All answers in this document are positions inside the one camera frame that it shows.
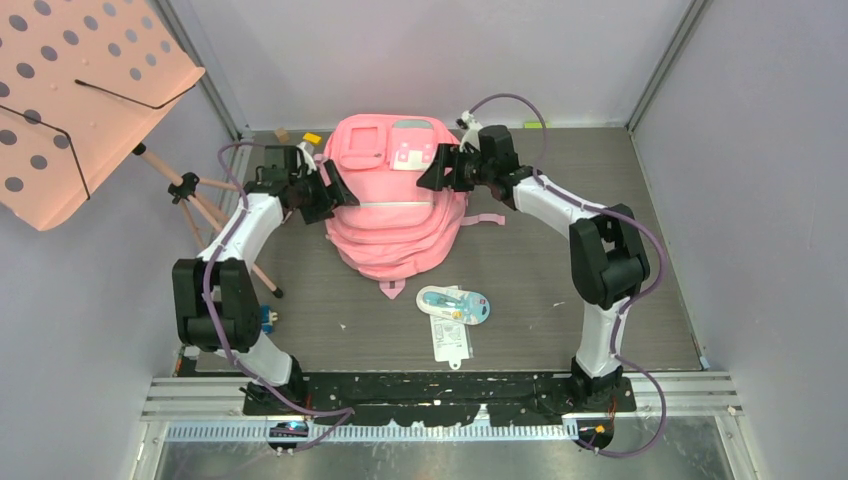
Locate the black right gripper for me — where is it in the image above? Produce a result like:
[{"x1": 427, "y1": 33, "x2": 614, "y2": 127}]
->
[{"x1": 416, "y1": 144, "x2": 494, "y2": 193}]

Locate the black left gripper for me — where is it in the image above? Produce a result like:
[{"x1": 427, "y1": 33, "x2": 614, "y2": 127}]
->
[{"x1": 290, "y1": 161, "x2": 358, "y2": 225}]

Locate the pink student backpack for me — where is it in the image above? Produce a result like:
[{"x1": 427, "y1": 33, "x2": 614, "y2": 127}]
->
[{"x1": 322, "y1": 114, "x2": 505, "y2": 299}]

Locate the white ruler set package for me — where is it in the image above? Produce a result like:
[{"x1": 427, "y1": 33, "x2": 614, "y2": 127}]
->
[{"x1": 428, "y1": 315, "x2": 472, "y2": 370}]

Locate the packaged blue correction tape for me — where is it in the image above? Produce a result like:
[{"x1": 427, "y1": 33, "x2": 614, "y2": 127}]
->
[{"x1": 416, "y1": 286, "x2": 492, "y2": 326}]

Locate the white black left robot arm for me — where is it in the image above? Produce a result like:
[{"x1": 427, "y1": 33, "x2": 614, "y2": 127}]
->
[{"x1": 172, "y1": 140, "x2": 359, "y2": 414}]

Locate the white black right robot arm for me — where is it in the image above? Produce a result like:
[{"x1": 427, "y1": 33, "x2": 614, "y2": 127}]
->
[{"x1": 416, "y1": 120, "x2": 650, "y2": 411}]

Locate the small yellow block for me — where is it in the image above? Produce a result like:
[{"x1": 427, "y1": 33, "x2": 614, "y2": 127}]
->
[{"x1": 302, "y1": 132, "x2": 322, "y2": 145}]

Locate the small wooden cube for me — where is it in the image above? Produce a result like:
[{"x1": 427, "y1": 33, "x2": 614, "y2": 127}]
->
[{"x1": 274, "y1": 128, "x2": 291, "y2": 144}]

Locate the yellow blue toy car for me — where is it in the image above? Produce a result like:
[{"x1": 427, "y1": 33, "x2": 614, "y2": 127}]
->
[{"x1": 260, "y1": 305, "x2": 279, "y2": 334}]

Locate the pink perforated music stand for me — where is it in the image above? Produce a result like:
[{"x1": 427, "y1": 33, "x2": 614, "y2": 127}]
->
[{"x1": 0, "y1": 0, "x2": 285, "y2": 299}]

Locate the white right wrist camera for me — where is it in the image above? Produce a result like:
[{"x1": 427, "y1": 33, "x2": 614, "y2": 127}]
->
[{"x1": 456, "y1": 110, "x2": 483, "y2": 151}]

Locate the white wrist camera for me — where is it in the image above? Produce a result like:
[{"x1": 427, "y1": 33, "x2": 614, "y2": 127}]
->
[
  {"x1": 296, "y1": 140, "x2": 321, "y2": 176},
  {"x1": 456, "y1": 110, "x2": 483, "y2": 151}
]

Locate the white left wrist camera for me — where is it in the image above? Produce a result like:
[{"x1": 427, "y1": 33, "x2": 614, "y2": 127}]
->
[{"x1": 296, "y1": 140, "x2": 321, "y2": 176}]

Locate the white slotted cable duct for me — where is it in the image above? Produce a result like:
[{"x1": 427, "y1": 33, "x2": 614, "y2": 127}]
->
[{"x1": 164, "y1": 419, "x2": 578, "y2": 443}]

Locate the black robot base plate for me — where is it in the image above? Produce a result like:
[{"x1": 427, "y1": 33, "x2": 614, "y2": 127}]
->
[{"x1": 283, "y1": 372, "x2": 636, "y2": 427}]

